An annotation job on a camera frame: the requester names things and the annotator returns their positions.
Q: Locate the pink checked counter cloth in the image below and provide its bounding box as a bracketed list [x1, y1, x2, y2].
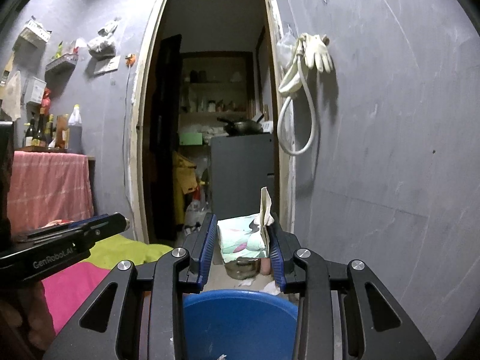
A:
[7, 151, 94, 234]

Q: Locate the grey wall shelf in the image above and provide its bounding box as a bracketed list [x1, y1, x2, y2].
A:
[45, 53, 79, 78]

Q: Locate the orange wall hook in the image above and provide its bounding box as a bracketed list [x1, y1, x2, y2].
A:
[125, 54, 137, 68]

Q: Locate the dark sauce bottle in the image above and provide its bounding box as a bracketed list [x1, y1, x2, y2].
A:
[31, 114, 47, 147]

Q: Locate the blue plastic bucket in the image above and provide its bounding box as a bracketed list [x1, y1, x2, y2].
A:
[183, 289, 298, 360]

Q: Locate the hanging beige towel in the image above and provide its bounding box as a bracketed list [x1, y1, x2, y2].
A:
[1, 71, 22, 121]

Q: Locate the metal pot on floor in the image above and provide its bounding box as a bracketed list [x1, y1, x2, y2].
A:
[224, 258, 260, 281]

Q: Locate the wooden brush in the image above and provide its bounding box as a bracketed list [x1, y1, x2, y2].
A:
[0, 52, 15, 87]

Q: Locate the yellow bag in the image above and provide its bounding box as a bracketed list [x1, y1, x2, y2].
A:
[172, 152, 198, 225]

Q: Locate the grey cabinet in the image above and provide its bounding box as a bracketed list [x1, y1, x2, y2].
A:
[210, 133, 278, 219]

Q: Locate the colourful patchwork table cloth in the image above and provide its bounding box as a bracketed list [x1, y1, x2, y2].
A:
[42, 234, 172, 332]

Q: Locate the white wall basket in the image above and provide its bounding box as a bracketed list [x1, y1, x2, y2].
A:
[19, 16, 51, 48]

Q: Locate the left human hand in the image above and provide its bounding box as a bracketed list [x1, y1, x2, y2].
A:
[1, 281, 56, 351]

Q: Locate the white wall switch panel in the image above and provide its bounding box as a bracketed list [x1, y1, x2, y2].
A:
[94, 55, 120, 76]

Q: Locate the pink bottle on floor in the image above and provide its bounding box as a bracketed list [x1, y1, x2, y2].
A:
[259, 258, 272, 275]

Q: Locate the white rubber glove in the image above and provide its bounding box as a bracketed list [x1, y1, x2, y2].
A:
[302, 33, 334, 73]

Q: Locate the white hose loop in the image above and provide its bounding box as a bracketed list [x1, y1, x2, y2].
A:
[276, 33, 320, 156]

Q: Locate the green box on shelf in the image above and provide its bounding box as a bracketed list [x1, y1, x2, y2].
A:
[179, 132, 203, 146]

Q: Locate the black wok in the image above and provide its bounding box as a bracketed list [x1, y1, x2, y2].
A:
[216, 117, 263, 137]

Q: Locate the white wall box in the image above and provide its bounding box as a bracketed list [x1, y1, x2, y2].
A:
[24, 76, 47, 105]

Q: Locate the large dark vinegar jug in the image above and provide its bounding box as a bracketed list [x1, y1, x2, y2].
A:
[68, 104, 82, 154]

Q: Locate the hanging plastic bag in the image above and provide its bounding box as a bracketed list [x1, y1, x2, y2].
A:
[87, 18, 120, 60]

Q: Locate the white green paper wrapper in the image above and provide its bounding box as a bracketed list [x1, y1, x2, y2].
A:
[218, 187, 275, 263]

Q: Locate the clear plastic bottle on floor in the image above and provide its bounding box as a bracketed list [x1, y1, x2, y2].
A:
[184, 186, 207, 228]

